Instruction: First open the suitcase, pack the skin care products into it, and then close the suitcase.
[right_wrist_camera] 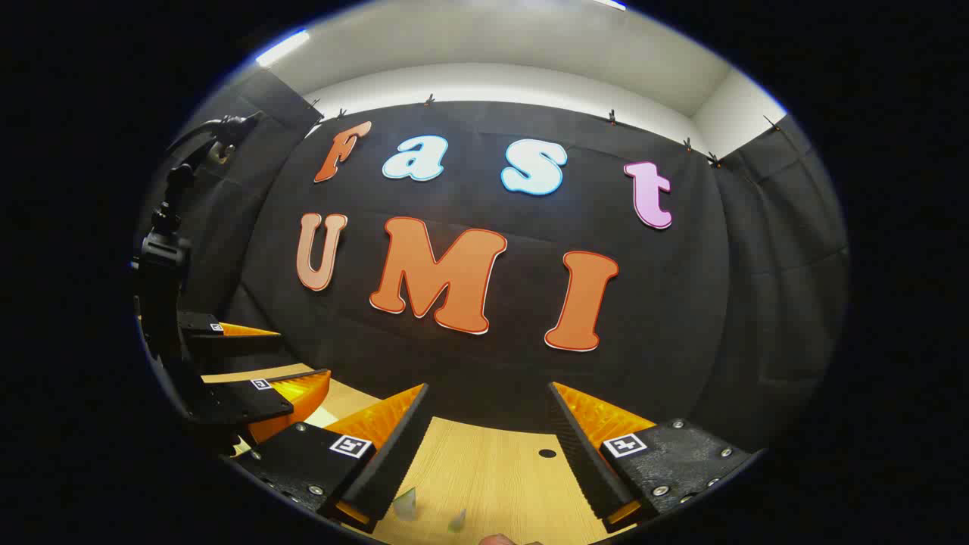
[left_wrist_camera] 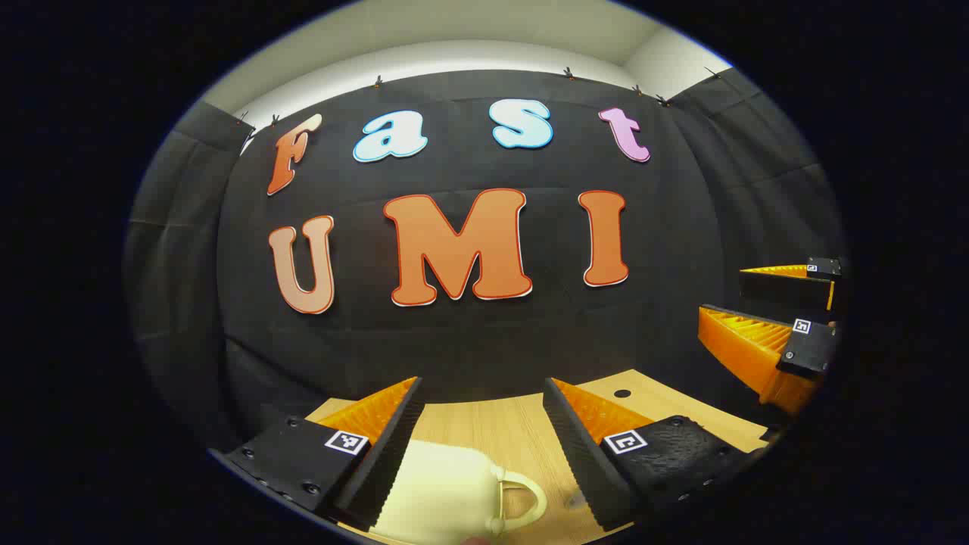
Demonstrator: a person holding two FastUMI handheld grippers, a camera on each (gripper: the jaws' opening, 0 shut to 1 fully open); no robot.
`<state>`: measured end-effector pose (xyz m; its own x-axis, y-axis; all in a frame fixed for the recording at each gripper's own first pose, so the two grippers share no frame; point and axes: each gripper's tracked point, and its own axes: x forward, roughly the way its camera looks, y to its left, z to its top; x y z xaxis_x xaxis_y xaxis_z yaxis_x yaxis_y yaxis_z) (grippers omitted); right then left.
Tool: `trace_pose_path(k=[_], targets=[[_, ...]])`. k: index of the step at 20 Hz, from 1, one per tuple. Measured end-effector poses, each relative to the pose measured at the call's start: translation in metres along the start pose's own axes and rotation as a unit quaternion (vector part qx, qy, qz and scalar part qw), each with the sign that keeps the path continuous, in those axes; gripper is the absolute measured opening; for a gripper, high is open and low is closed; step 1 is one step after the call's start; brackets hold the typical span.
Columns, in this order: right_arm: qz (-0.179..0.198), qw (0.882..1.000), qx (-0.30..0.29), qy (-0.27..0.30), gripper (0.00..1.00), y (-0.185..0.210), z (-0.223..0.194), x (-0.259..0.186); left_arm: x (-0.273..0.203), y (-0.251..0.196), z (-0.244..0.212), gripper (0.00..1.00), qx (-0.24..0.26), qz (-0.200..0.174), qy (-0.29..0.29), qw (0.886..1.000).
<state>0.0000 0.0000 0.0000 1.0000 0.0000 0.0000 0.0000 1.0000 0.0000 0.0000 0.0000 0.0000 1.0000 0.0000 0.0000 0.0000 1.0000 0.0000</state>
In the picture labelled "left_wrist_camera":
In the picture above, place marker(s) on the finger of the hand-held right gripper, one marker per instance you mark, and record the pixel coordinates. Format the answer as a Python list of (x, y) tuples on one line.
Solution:
[(780, 289), (811, 350)]

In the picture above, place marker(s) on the pale yellow suitcase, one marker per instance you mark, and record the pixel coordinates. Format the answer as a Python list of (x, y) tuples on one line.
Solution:
[(447, 492)]

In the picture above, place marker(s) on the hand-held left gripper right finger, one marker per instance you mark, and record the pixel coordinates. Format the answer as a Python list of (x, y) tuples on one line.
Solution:
[(579, 462)]

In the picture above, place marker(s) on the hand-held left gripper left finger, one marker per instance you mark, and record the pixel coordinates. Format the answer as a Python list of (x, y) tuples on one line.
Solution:
[(386, 454)]

